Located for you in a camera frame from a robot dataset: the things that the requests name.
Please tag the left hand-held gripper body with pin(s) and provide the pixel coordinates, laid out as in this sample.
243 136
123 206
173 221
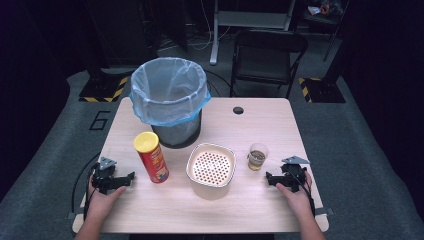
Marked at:
104 180

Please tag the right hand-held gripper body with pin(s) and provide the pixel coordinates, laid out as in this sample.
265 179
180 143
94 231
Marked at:
293 176

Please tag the clear plastic cup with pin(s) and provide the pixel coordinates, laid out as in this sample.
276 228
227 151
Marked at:
257 159

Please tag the red chips can yellow lid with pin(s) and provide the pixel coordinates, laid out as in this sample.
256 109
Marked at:
155 163

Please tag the black mesh trash bin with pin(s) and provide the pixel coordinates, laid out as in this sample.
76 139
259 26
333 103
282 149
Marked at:
176 136

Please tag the beige drain basket basin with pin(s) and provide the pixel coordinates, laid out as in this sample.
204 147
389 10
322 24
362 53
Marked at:
210 165

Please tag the translucent blue bin bag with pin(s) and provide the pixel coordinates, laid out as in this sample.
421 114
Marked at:
166 83

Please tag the person's left hand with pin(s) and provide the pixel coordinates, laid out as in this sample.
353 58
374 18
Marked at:
100 205

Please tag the person's right hand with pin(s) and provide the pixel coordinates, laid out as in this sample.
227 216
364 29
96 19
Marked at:
300 203

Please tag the black folding chair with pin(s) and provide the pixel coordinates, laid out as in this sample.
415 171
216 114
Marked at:
266 63

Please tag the metal table bracket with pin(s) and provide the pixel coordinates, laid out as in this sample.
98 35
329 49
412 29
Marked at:
325 211

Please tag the hazard striped base plate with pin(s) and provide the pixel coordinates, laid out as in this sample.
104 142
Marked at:
321 90
103 90

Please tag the white desk frame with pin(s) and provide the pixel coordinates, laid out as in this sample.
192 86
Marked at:
250 20

